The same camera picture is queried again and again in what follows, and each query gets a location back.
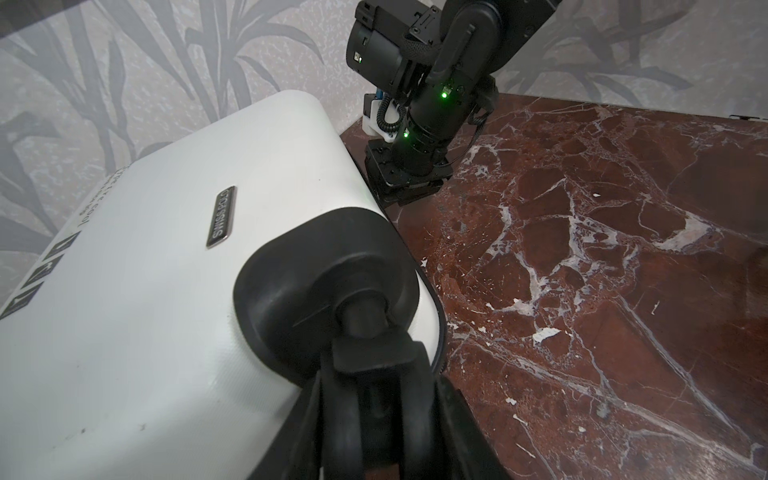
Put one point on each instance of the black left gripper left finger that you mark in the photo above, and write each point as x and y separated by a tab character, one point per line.
295	452

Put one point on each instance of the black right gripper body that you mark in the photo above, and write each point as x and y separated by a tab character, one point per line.
415	165

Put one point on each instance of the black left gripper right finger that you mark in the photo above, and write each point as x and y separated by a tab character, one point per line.
467	452

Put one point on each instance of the white hard-shell suitcase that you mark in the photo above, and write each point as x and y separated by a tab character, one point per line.
168	331

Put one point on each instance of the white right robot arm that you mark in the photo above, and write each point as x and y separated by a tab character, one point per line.
433	70

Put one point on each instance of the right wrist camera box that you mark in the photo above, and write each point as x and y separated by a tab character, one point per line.
382	116

